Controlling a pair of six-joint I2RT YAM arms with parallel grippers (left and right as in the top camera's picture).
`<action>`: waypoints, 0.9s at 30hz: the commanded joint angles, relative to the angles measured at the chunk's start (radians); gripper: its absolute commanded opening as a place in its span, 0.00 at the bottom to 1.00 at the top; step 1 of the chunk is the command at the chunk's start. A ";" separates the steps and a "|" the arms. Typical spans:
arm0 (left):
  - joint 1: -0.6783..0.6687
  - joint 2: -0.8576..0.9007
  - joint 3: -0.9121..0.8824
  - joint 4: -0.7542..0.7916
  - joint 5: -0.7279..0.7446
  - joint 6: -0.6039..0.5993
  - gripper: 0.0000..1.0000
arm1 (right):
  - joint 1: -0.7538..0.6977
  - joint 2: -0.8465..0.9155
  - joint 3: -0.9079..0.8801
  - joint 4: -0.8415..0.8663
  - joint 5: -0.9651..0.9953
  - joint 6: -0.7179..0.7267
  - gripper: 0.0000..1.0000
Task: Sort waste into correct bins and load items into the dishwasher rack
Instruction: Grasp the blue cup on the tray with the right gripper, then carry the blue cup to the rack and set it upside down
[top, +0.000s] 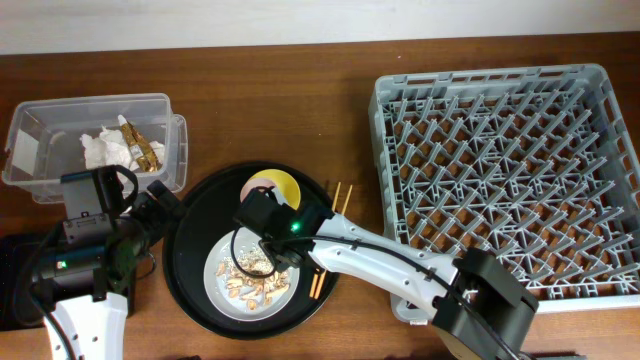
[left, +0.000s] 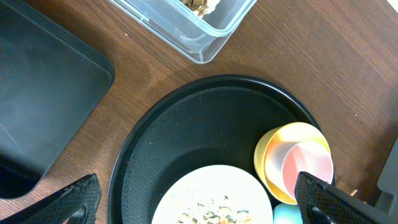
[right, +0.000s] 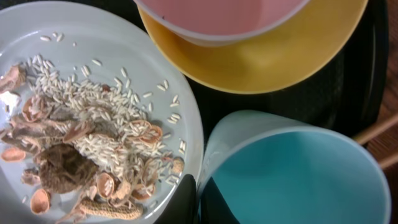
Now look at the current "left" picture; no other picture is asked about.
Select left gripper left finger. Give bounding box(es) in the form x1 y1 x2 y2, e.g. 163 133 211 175
1 174 101 224

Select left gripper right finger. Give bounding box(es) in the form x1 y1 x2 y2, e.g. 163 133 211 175
295 172 397 224

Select light blue cup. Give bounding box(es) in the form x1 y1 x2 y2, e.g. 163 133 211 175
273 203 303 224

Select pink cup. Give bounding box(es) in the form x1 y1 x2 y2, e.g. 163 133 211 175
265 141 334 199

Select white tissue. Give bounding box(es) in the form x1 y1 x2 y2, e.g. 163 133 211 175
206 0 220 14

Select gold foil wrapper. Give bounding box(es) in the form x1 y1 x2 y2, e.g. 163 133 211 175
180 0 208 17

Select clear plastic waste bin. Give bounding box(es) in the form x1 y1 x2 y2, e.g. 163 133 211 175
111 0 256 64

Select grey plate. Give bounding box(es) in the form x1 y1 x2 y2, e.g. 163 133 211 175
152 165 273 224

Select food scraps on plate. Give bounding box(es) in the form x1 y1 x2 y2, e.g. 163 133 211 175
175 195 253 224

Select black rectangular tray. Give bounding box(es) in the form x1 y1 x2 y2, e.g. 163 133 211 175
1 0 115 200

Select round black serving tray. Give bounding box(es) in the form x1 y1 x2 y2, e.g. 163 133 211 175
107 75 317 223

